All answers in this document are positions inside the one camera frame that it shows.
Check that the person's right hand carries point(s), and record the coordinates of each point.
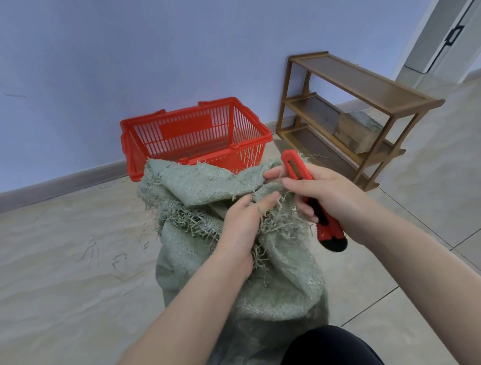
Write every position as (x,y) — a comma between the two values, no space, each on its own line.
(334,199)

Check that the person's left hand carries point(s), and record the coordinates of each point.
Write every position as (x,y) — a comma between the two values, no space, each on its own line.
(238,233)

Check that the person's right thumb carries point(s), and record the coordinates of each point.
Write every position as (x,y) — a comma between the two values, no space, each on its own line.
(298,185)

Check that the person's left thumb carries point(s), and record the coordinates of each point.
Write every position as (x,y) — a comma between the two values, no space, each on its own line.
(268,202)

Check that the red utility knife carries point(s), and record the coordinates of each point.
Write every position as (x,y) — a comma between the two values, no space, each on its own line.
(329,229)

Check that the green woven sack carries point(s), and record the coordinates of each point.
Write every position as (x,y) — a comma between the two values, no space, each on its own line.
(278,293)

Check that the person's left forearm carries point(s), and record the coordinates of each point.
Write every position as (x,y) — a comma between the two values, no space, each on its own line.
(188,319)

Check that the person's right forearm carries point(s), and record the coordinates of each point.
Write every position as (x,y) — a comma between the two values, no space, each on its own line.
(424,278)

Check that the weathered wooden block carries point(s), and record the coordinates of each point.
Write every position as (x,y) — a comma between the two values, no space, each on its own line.
(355,131)

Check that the brown wooden shelf rack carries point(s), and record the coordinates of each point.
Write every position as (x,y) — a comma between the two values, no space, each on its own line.
(375,90)

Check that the red plastic shopping basket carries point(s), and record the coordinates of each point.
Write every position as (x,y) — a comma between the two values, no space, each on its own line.
(150,165)

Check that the person's black trouser leg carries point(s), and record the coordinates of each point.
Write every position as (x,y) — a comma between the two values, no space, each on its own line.
(330,348)

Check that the white door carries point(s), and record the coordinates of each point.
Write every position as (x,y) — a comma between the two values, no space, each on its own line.
(428,34)

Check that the black door hinge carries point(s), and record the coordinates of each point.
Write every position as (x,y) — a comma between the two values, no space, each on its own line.
(453,35)

